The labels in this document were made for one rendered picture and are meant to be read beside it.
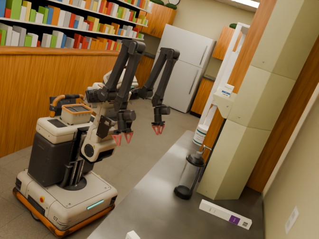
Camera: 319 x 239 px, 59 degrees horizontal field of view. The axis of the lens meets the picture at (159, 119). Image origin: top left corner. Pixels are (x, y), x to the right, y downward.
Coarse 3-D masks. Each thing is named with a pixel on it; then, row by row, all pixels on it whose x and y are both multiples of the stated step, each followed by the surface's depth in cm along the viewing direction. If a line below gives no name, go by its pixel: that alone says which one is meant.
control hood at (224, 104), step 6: (216, 96) 147; (222, 96) 149; (234, 96) 162; (216, 102) 148; (222, 102) 147; (228, 102) 146; (222, 108) 148; (228, 108) 147; (222, 114) 148; (228, 114) 148
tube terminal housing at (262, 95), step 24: (264, 72) 138; (240, 96) 144; (264, 96) 142; (288, 96) 149; (240, 120) 146; (264, 120) 150; (216, 144) 153; (240, 144) 150; (264, 144) 158; (216, 168) 156; (240, 168) 158; (216, 192) 159; (240, 192) 168
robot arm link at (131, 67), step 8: (136, 56) 163; (128, 64) 167; (136, 64) 167; (128, 72) 168; (128, 80) 168; (120, 88) 172; (128, 88) 171; (120, 96) 172; (128, 96) 175; (120, 104) 173
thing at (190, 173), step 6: (186, 162) 149; (192, 162) 144; (186, 168) 148; (192, 168) 146; (198, 168) 146; (186, 174) 148; (192, 174) 146; (198, 174) 148; (180, 180) 151; (186, 180) 148; (192, 180) 148; (180, 186) 151; (186, 186) 149; (192, 186) 150; (180, 192) 151; (186, 192) 150
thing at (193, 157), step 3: (198, 153) 146; (201, 153) 147; (189, 156) 148; (192, 156) 147; (195, 156) 147; (198, 156) 147; (192, 159) 145; (195, 159) 145; (198, 159) 146; (201, 159) 147; (195, 162) 144; (198, 162) 145; (201, 162) 145; (204, 162) 148
